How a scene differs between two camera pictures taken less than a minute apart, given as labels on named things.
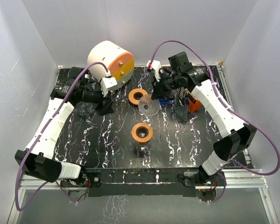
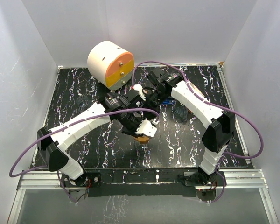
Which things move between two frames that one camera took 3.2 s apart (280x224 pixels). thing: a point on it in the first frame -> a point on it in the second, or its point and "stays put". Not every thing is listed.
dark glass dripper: [181, 114] stays put
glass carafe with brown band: [143, 149] stays put
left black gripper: [102, 108] -> [132, 131]
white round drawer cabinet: [119, 61] stays put
